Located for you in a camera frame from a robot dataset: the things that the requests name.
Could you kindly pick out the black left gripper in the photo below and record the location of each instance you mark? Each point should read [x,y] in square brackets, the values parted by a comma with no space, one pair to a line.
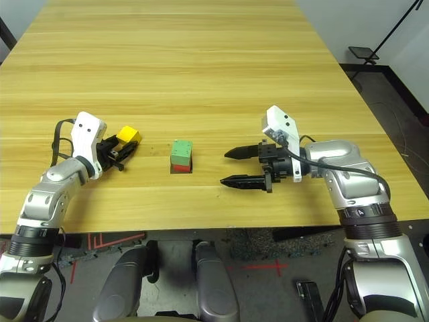
[107,154]

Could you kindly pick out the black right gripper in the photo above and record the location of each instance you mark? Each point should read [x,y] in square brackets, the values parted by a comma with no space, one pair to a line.
[279,164]

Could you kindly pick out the yellow wooden block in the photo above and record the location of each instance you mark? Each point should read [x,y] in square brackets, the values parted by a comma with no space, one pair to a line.
[129,134]

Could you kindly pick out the green wooden block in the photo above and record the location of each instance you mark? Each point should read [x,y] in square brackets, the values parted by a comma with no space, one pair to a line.
[182,151]

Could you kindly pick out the red wooden block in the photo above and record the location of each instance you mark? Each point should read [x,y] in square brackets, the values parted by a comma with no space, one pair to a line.
[181,168]

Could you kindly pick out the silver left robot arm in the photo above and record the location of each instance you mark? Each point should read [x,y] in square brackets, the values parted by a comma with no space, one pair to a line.
[50,194]

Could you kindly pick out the black square marker pad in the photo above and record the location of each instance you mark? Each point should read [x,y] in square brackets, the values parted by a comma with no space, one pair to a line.
[181,173]

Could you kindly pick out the speckled foam floor mat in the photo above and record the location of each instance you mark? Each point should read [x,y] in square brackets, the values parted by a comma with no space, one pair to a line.
[77,255]
[268,245]

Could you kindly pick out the grey right robot leg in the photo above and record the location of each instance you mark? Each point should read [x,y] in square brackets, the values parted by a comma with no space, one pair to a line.
[214,285]

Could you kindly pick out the grey robot leg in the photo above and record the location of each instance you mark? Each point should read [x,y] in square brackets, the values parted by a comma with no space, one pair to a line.
[124,285]
[214,285]

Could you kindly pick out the grey left robot leg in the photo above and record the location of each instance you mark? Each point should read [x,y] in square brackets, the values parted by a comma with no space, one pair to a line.
[124,285]

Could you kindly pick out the black floor plate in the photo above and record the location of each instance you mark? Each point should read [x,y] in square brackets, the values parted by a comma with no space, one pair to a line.
[310,298]

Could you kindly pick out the black metal table leg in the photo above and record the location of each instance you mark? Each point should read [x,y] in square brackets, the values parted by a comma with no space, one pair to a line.
[6,31]

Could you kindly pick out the black stand with tray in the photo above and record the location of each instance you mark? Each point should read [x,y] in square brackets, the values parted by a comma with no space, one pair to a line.
[363,52]

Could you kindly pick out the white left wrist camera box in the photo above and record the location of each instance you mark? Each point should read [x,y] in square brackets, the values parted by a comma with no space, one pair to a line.
[85,134]

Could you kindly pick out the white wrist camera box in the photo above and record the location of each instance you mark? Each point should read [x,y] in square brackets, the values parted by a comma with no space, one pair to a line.
[85,134]
[279,122]

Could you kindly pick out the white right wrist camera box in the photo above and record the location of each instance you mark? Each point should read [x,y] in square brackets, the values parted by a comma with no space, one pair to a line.
[279,122]

